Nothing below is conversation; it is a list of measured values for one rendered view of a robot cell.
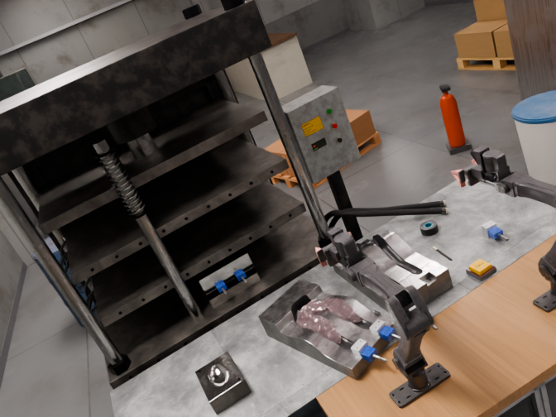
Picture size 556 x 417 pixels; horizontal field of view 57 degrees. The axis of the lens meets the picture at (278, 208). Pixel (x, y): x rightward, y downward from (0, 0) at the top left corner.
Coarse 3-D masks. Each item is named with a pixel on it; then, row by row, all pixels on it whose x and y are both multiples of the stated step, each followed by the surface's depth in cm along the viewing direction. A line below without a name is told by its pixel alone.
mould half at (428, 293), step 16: (400, 240) 219; (368, 256) 217; (384, 256) 216; (400, 256) 214; (416, 256) 211; (336, 272) 237; (384, 272) 210; (400, 272) 206; (432, 272) 198; (448, 272) 197; (368, 288) 207; (416, 288) 193; (432, 288) 196; (448, 288) 199; (384, 304) 200
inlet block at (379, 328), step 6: (372, 324) 186; (378, 324) 185; (384, 324) 185; (372, 330) 185; (378, 330) 183; (384, 330) 184; (390, 330) 182; (378, 336) 184; (384, 336) 182; (390, 336) 181; (396, 336) 180
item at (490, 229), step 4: (484, 224) 218; (488, 224) 217; (492, 224) 216; (484, 228) 217; (488, 228) 216; (492, 228) 216; (496, 228) 215; (500, 228) 214; (484, 232) 219; (488, 232) 216; (492, 232) 213; (496, 232) 212; (500, 232) 213; (484, 236) 220; (488, 236) 217; (492, 236) 214; (496, 236) 213; (500, 236) 211; (508, 240) 208
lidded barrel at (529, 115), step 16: (544, 96) 366; (512, 112) 366; (528, 112) 355; (544, 112) 345; (528, 128) 350; (544, 128) 341; (528, 144) 358; (544, 144) 348; (528, 160) 369; (544, 160) 355; (544, 176) 363
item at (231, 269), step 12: (240, 252) 254; (216, 264) 253; (228, 264) 249; (240, 264) 251; (252, 264) 254; (204, 276) 246; (216, 276) 248; (228, 276) 251; (252, 276) 256; (204, 288) 247; (216, 288) 250; (228, 288) 252; (240, 288) 255; (216, 300) 251
